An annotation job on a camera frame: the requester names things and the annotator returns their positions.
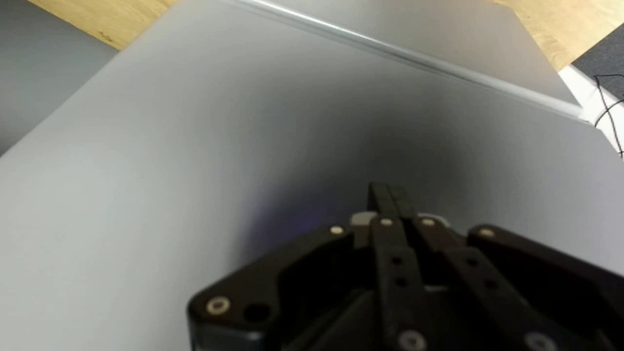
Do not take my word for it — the grey cabinet drawer without slot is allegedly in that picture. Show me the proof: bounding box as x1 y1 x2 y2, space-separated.
0 0 624 351

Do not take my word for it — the thin black cable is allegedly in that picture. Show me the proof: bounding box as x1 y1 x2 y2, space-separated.
590 72 624 158

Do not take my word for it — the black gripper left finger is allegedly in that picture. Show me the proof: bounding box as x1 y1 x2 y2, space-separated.
366 181 436 351

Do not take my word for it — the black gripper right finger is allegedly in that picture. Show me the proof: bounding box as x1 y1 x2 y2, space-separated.
387 183 586 351

